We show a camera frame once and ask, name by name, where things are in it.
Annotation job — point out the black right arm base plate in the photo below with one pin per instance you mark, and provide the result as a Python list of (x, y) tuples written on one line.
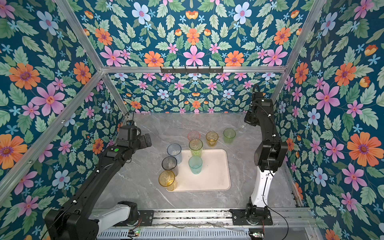
[(240, 216)]

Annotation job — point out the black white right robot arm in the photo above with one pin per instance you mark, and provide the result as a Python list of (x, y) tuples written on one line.
[(268, 157)]

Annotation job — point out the black hook rack bar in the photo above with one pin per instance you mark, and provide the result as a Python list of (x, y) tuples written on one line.
[(189, 70)]

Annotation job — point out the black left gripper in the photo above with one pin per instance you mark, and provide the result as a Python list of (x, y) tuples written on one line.
[(143, 143)]

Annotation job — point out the pink translucent short cup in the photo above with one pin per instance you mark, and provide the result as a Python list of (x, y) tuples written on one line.
[(192, 135)]

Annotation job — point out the amber translucent tall cup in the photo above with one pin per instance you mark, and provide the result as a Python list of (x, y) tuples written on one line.
[(167, 179)]

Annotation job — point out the beige rectangular tray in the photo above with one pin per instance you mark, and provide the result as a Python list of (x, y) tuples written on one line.
[(214, 174)]

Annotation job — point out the aluminium mounting rail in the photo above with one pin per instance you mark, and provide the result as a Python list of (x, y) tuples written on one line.
[(219, 218)]

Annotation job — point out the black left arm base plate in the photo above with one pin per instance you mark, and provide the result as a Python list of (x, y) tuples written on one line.
[(139, 219)]

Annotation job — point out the yellow translucent short cup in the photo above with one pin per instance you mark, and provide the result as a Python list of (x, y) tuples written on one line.
[(212, 138)]

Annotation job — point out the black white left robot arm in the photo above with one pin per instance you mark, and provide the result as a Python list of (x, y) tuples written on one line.
[(73, 220)]

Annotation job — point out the dark grey translucent cup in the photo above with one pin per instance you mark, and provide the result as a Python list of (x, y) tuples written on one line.
[(170, 163)]

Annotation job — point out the white vented cable duct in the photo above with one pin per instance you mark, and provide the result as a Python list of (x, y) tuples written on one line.
[(176, 234)]

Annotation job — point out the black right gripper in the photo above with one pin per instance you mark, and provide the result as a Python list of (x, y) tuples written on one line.
[(247, 118)]

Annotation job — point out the green translucent tall cup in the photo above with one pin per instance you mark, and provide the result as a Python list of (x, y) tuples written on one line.
[(196, 147)]

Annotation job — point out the blue translucent tall cup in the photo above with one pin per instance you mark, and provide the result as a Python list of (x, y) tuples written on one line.
[(175, 150)]

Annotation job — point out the light green short cup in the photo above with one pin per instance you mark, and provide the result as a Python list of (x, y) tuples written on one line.
[(229, 135)]

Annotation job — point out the teal translucent short cup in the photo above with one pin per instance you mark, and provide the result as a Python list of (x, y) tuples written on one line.
[(195, 164)]

